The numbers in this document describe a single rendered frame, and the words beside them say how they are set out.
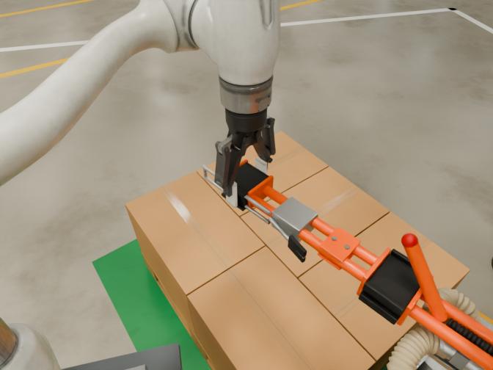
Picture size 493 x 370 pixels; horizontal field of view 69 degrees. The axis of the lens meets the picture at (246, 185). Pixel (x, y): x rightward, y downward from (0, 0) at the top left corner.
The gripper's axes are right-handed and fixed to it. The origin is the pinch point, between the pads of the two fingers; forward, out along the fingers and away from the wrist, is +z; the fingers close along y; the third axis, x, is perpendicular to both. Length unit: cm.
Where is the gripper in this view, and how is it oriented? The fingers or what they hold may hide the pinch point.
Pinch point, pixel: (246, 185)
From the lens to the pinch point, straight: 77.1
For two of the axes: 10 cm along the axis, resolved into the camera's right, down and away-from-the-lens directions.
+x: -7.0, -5.0, 5.1
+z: 0.0, 7.1, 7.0
